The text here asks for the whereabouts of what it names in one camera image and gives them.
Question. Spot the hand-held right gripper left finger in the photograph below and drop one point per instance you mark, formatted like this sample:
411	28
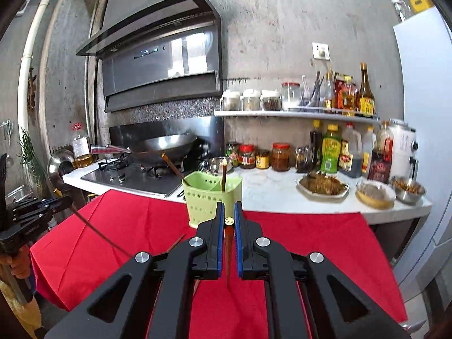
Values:
221	240

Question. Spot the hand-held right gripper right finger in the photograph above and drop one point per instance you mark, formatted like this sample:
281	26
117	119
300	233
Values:
239	247

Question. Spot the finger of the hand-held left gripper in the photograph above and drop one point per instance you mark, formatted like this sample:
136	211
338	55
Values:
58	204
26	206

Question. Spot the green plastic utensil holder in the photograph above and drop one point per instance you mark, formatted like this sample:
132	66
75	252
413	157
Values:
201	201

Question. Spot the person's left hand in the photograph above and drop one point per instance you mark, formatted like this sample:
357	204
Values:
19	263

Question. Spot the steel pot lid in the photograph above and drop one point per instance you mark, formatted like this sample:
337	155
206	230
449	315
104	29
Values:
58	166

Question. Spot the green onion plant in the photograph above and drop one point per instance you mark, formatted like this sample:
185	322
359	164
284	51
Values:
31	162

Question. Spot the oil bottle red cap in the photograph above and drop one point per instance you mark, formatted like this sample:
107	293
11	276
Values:
83	152

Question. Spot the red cloth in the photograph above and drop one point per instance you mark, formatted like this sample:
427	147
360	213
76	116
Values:
300	254

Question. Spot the small steel bowl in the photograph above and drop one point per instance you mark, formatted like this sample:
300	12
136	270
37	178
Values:
220	165

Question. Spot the yellow cloth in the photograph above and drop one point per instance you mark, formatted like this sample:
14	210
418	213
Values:
28	314

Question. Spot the green label jar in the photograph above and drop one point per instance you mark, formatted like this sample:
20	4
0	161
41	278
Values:
232	155

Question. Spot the steel gas stove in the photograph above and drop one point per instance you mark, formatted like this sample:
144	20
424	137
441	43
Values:
141	180

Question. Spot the red lid sauce jar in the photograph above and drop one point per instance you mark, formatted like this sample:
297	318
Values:
247	157

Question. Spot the yellow label jar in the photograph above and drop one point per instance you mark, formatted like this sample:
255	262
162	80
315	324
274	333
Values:
262	160

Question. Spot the large red lid jar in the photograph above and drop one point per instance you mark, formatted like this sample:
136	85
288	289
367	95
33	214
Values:
280	159

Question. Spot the white plate of food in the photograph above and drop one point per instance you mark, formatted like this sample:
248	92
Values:
323	185

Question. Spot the dark glass jar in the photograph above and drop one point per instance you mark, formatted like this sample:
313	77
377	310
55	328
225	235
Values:
303	160

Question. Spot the steel wok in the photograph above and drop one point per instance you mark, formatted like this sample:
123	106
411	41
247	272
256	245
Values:
166	144

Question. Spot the dark soy sauce bottle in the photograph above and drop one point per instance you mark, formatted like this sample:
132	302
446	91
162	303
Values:
316	144

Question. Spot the green plastic bottle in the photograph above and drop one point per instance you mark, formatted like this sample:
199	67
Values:
331	152

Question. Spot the white lid spice jar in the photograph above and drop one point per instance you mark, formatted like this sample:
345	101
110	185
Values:
251	100
271	102
231	101

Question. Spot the large dark sauce jug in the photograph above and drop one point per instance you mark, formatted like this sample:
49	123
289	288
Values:
350	155

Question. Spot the yellow rim bowl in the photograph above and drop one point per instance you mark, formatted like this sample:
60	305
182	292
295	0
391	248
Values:
375	194

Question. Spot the white pipe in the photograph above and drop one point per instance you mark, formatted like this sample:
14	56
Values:
30	53

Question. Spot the glass jar red lid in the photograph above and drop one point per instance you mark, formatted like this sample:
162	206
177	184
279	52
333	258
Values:
291	97

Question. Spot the dark red packet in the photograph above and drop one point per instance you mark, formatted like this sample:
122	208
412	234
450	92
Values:
379	167

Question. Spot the clear jug yellow label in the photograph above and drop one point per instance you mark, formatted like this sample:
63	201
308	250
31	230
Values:
368	148

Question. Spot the clear utensil cup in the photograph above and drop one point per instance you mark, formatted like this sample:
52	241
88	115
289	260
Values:
312	95

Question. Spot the grey range hood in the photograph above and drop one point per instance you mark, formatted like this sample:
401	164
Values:
159	60

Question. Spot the small sauce bottle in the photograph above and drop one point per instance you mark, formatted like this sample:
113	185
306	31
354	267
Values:
329	95

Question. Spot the steel bowl of food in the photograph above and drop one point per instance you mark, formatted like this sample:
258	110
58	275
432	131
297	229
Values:
409	190

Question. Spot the yellow oil bottle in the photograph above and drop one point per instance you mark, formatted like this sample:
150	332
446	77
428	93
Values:
348	100

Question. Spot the clear plastic jar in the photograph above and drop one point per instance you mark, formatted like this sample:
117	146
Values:
385	136

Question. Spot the white kitchen appliance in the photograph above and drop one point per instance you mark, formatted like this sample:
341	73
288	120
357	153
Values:
402	152

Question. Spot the brown bottle yellow label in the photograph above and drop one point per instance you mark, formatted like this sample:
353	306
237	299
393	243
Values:
365	102

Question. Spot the dark red box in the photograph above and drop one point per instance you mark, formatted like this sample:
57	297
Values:
339	83

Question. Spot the white refrigerator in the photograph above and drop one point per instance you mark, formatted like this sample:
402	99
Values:
423	95

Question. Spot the clear spray bottle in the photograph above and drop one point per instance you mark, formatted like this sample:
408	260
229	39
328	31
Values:
400	9

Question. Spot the yellow box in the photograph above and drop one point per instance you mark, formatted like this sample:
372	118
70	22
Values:
421	3

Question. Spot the white wall shelf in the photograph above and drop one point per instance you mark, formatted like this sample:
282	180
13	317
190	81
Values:
282	113

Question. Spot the white wall socket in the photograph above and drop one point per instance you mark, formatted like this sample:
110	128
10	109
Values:
320	51

